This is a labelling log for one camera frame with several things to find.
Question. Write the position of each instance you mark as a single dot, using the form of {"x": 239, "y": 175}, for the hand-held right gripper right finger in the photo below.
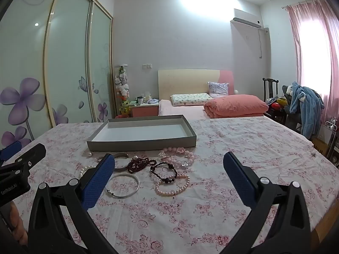
{"x": 238, "y": 181}

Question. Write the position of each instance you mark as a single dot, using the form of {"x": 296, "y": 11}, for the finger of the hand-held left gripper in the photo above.
{"x": 12, "y": 148}
{"x": 31, "y": 154}

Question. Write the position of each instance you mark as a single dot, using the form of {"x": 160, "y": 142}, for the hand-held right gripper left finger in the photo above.
{"x": 98, "y": 181}

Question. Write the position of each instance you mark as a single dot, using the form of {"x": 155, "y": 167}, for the thin silver bangle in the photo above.
{"x": 137, "y": 187}

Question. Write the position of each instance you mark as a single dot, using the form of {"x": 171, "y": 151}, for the grey cardboard tray box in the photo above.
{"x": 137, "y": 133}

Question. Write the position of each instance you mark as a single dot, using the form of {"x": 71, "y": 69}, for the person's left hand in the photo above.
{"x": 18, "y": 225}

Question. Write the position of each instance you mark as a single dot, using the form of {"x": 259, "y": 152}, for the pink floral tablecloth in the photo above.
{"x": 212, "y": 217}

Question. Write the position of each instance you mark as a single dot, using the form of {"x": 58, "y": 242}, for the red flower pot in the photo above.
{"x": 122, "y": 116}

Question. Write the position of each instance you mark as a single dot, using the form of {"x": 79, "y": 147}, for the folded pink quilt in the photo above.
{"x": 235, "y": 105}

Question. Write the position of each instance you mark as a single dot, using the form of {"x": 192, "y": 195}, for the pink nightstand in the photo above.
{"x": 144, "y": 110}

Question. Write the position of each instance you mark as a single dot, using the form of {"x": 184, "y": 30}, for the pink bed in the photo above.
{"x": 182, "y": 111}

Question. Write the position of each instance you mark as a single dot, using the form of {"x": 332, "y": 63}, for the small purple floral pillow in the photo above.
{"x": 218, "y": 88}

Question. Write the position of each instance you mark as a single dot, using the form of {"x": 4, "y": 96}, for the flat patterned pillow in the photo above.
{"x": 189, "y": 98}

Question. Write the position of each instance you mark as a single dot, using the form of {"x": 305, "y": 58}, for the plush toy stack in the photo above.
{"x": 122, "y": 87}

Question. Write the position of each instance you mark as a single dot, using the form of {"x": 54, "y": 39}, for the dark wooden chair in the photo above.
{"x": 270, "y": 87}

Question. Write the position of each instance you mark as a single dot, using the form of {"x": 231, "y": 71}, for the blue fleece garment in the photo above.
{"x": 307, "y": 105}

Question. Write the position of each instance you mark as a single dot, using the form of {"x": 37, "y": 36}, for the metal rack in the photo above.
{"x": 331, "y": 137}

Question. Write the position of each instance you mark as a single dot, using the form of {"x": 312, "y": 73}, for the flower print sliding wardrobe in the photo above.
{"x": 66, "y": 58}

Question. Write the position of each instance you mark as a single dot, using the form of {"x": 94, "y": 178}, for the beige and pink headboard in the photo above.
{"x": 185, "y": 82}

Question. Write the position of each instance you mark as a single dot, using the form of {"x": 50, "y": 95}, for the pink curtain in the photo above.
{"x": 309, "y": 58}

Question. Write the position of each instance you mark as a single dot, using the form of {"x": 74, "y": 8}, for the white air conditioner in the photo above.
{"x": 245, "y": 18}

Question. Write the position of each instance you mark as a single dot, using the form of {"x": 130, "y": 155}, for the white wall switch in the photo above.
{"x": 147, "y": 66}

